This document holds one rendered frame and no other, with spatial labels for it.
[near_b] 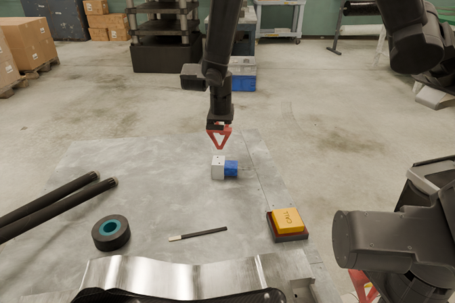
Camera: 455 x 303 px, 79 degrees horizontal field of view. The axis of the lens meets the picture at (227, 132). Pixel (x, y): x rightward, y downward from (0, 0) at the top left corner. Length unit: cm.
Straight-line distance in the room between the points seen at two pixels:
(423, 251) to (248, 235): 46
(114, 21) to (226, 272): 668
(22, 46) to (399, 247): 478
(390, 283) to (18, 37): 476
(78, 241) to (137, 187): 20
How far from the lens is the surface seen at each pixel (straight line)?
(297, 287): 57
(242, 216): 74
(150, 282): 51
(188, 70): 70
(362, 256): 31
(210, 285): 53
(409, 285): 38
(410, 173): 58
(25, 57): 489
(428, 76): 65
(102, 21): 711
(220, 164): 81
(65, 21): 736
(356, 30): 603
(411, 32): 54
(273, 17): 682
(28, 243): 82
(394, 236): 31
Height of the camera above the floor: 134
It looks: 30 degrees down
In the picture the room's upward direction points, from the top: straight up
